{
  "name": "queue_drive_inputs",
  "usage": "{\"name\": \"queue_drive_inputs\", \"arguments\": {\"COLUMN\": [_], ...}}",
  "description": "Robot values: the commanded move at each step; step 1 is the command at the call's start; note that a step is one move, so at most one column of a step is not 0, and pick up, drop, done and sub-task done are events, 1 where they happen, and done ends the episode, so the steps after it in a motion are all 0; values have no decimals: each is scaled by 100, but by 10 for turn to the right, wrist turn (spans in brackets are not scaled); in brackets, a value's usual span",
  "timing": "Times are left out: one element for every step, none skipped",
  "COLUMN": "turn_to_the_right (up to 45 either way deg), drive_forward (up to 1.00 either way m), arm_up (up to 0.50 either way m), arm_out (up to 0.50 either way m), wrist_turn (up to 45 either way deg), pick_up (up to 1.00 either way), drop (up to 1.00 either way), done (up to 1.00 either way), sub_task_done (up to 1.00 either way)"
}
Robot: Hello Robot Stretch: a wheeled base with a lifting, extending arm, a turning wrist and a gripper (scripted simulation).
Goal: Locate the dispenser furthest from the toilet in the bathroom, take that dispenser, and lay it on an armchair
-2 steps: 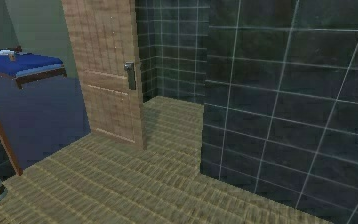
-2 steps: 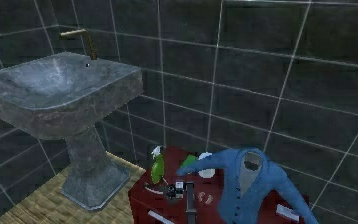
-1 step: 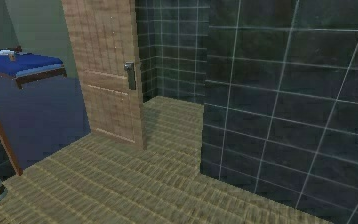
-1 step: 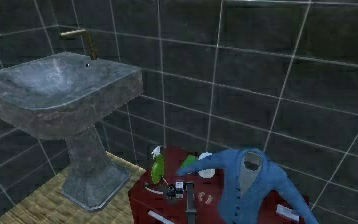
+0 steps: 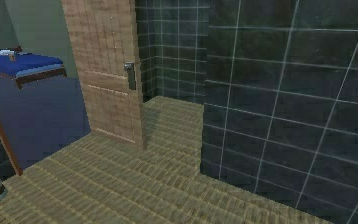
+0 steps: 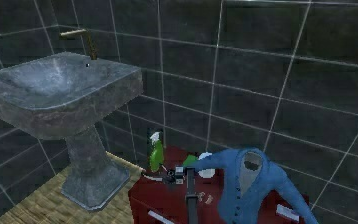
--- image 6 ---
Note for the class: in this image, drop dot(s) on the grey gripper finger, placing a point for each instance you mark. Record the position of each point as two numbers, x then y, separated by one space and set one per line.
163 169
153 178

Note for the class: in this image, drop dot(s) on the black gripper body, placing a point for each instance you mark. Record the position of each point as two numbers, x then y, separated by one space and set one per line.
169 177

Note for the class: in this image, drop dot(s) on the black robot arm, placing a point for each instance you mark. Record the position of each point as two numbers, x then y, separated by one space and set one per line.
191 200

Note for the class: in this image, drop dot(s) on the green spray bottle white top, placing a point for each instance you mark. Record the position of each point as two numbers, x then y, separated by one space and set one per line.
156 155
207 173

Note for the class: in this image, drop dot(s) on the small pale object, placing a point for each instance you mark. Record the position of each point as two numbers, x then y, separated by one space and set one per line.
205 197

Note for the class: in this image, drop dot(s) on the blue button shirt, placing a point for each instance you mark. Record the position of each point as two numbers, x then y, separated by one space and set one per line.
270 186

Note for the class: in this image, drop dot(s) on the brass faucet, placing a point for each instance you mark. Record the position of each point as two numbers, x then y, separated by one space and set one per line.
91 46

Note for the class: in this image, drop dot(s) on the grey stone pedestal sink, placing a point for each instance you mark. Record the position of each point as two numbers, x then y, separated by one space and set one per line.
53 100

